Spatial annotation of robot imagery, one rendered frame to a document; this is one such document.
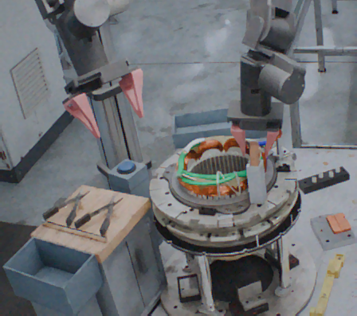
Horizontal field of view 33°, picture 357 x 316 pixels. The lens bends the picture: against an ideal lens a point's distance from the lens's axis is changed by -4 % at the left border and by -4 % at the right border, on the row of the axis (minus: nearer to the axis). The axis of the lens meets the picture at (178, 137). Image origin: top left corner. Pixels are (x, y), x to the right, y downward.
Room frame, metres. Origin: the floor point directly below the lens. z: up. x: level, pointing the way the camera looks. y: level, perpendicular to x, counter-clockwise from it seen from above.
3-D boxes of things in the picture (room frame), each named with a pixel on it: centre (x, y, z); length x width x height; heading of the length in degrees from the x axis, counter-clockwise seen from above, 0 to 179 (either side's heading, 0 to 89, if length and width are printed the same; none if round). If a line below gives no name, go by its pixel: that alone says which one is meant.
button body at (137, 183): (1.30, 0.14, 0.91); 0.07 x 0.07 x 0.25; 47
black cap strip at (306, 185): (1.42, -0.39, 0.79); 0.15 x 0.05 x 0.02; 100
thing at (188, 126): (1.40, -0.11, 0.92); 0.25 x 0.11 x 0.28; 83
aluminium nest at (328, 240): (1.20, -0.35, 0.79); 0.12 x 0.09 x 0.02; 2
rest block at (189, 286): (1.06, 0.04, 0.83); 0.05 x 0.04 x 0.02; 0
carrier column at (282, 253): (1.01, -0.18, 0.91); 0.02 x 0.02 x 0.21
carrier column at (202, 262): (0.99, 0.00, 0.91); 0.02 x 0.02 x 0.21
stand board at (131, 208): (1.08, 0.22, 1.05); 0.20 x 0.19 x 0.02; 146
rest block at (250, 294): (0.97, -0.10, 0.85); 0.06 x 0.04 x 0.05; 104
